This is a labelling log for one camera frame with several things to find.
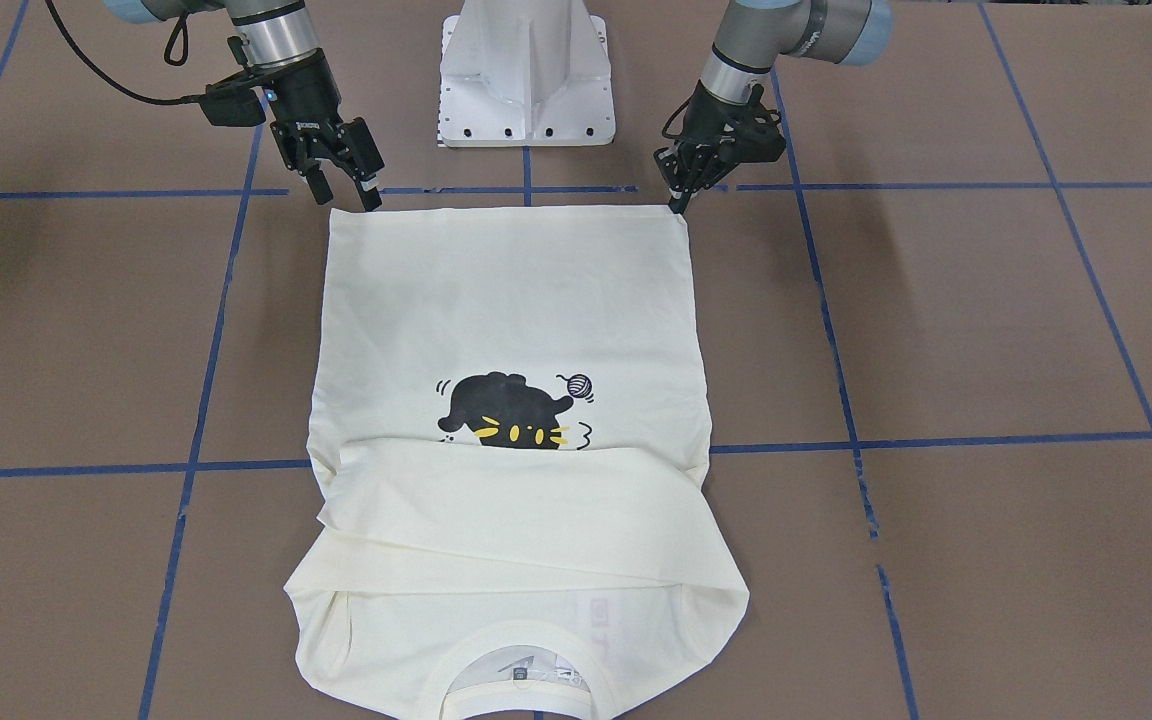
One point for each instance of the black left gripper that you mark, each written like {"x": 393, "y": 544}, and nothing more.
{"x": 711, "y": 122}

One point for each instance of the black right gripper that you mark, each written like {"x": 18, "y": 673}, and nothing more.
{"x": 304, "y": 97}

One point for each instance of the cream long-sleeve cat shirt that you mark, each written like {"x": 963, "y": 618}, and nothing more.
{"x": 510, "y": 430}

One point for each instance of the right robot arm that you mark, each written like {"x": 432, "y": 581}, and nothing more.
{"x": 266, "y": 35}

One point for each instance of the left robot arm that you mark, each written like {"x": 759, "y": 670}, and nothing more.
{"x": 753, "y": 34}

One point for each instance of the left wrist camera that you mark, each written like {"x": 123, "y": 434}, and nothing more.
{"x": 753, "y": 133}

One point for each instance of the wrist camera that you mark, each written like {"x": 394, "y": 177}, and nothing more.
{"x": 753, "y": 133}
{"x": 232, "y": 106}

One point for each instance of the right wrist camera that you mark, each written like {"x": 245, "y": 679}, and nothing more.
{"x": 232, "y": 106}

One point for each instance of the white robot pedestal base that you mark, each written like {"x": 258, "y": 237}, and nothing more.
{"x": 525, "y": 73}

